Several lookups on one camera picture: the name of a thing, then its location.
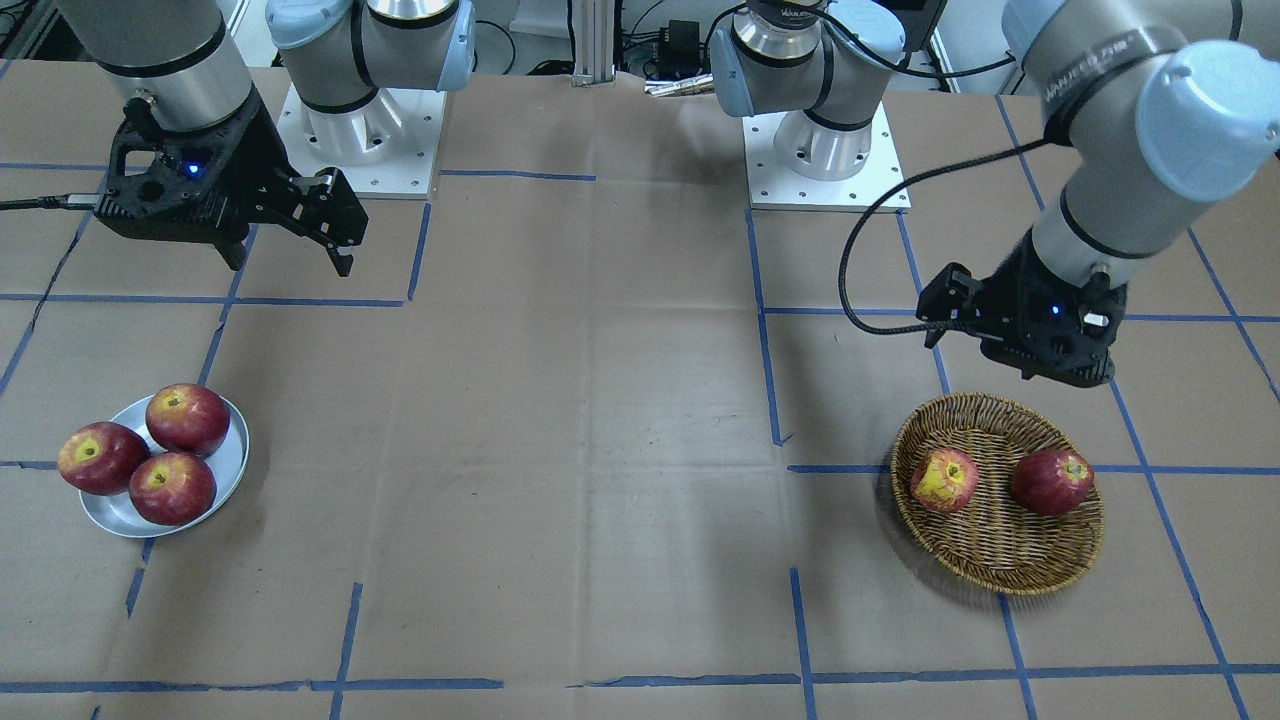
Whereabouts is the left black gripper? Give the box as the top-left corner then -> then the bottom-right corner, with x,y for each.
916,234 -> 1128,388

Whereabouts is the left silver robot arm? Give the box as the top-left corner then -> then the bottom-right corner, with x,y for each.
707,1 -> 1277,388

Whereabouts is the black power adapter box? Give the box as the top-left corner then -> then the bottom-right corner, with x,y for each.
653,19 -> 708,81

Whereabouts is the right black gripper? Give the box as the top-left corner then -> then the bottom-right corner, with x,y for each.
93,95 -> 369,278

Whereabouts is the red apple plate front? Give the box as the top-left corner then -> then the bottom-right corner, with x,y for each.
127,452 -> 218,527

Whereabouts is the red yellow apple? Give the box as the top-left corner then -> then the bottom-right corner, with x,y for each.
909,447 -> 982,514

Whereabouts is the red apple plate back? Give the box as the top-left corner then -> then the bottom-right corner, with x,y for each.
143,383 -> 230,457
56,421 -> 151,496

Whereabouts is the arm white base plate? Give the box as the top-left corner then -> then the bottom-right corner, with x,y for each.
276,86 -> 451,201
741,104 -> 902,211

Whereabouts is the light blue plate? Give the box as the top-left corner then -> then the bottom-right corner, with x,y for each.
79,398 -> 251,539

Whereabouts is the dark red apple in basket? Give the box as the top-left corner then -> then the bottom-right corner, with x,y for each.
1011,448 -> 1094,516

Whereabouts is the red apple plate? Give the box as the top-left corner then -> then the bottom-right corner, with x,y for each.
143,383 -> 230,457
127,452 -> 218,527
56,421 -> 151,496

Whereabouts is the woven wicker basket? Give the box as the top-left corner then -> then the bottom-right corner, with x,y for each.
890,392 -> 1105,597

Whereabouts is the aluminium frame post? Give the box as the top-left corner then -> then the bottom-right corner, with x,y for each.
566,1 -> 618,88

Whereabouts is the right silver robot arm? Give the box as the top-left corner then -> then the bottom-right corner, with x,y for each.
58,1 -> 475,277

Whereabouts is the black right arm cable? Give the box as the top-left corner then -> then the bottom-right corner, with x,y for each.
0,193 -> 101,213

